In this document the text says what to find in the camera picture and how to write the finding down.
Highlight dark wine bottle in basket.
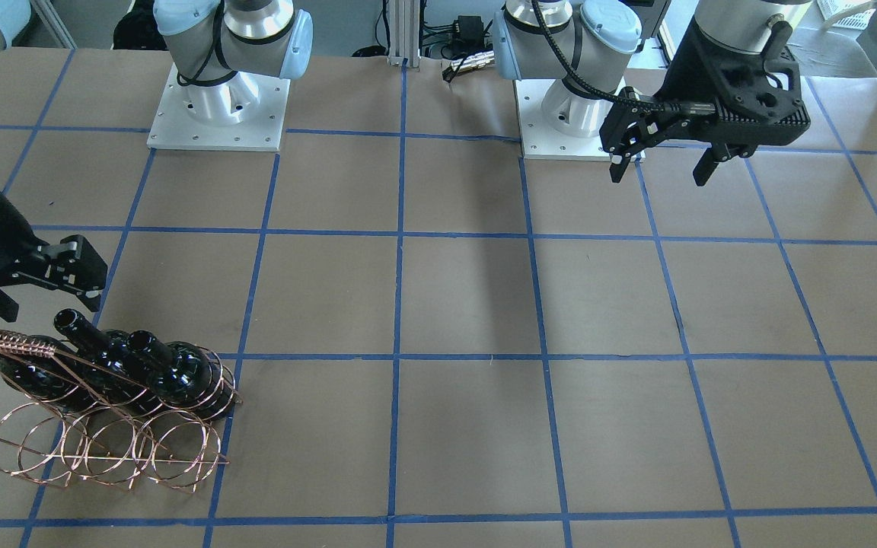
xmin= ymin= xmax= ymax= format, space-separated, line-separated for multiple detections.
xmin=128 ymin=330 xmax=238 ymax=422

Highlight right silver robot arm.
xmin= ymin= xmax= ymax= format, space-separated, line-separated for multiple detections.
xmin=0 ymin=1 xmax=313 ymax=322

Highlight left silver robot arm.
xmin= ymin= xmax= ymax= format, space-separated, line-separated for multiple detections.
xmin=492 ymin=1 xmax=811 ymax=186

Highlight copper wire wine basket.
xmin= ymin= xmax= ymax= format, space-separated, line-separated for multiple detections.
xmin=0 ymin=330 xmax=230 ymax=492

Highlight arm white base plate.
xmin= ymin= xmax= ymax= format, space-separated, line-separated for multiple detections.
xmin=146 ymin=66 xmax=291 ymax=152
xmin=514 ymin=79 xmax=615 ymax=162

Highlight dark wine bottle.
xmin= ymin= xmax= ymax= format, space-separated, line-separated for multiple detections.
xmin=53 ymin=308 xmax=166 ymax=417
xmin=128 ymin=330 xmax=238 ymax=422

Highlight grey office chair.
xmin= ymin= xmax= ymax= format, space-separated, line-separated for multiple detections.
xmin=789 ymin=2 xmax=877 ymax=78

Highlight aluminium frame post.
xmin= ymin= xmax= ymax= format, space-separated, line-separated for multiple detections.
xmin=384 ymin=0 xmax=423 ymax=72

